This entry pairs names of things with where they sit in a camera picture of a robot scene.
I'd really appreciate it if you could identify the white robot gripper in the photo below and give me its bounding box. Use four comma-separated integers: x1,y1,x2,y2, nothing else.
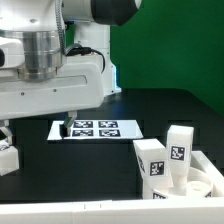
0,62,104,145

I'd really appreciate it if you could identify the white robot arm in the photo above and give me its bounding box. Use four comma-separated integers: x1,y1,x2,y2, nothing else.
0,0,142,145

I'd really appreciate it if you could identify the white marker sheet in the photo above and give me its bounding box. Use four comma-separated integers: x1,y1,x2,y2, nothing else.
48,120,143,140

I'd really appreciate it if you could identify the white L-shaped wall fixture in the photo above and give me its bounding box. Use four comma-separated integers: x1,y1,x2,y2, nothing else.
0,151,224,224

